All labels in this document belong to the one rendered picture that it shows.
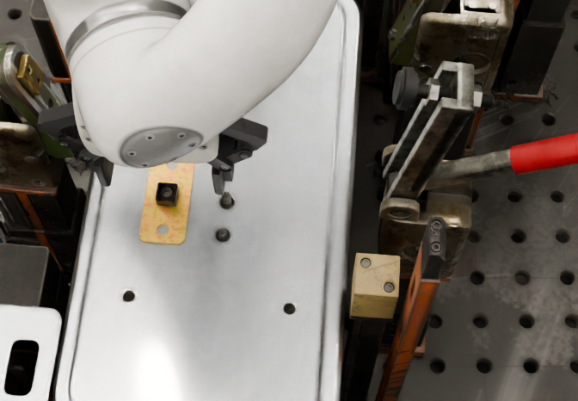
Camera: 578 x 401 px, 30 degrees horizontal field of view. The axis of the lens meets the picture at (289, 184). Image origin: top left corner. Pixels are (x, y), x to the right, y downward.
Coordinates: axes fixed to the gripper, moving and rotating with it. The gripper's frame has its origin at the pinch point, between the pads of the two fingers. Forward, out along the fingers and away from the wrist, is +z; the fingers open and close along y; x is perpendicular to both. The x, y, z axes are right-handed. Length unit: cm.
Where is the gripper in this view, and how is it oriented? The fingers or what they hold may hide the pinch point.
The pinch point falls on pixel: (163, 169)
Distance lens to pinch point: 86.2
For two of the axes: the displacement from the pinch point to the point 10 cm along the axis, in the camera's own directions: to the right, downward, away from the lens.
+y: -10.0, -0.7, 0.5
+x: -0.8, 9.0, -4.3
